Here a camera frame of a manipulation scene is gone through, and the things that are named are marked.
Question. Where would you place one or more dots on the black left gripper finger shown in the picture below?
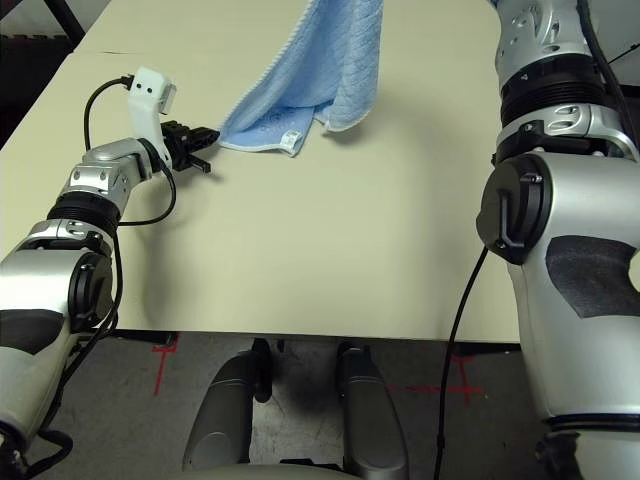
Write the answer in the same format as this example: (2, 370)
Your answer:
(205, 140)
(205, 133)

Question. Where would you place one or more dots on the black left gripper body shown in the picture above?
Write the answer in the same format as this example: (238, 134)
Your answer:
(179, 145)

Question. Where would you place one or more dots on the light blue towel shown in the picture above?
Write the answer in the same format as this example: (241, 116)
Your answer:
(320, 65)

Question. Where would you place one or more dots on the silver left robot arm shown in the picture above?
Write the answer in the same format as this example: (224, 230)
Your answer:
(30, 280)

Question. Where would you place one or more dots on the black foam floor mat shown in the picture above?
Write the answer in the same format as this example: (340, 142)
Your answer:
(25, 75)

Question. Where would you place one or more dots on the black-framed side table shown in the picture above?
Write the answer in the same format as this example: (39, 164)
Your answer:
(65, 20)

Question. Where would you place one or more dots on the grey robot left leg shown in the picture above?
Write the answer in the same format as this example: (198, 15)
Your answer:
(220, 410)

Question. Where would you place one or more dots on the grey robot leg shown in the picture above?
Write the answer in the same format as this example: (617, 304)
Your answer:
(370, 415)
(220, 410)

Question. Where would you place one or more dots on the grey robot right leg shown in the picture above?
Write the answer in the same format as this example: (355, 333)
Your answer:
(370, 415)

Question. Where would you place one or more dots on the grey robot waist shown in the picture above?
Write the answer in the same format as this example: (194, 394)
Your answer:
(250, 475)

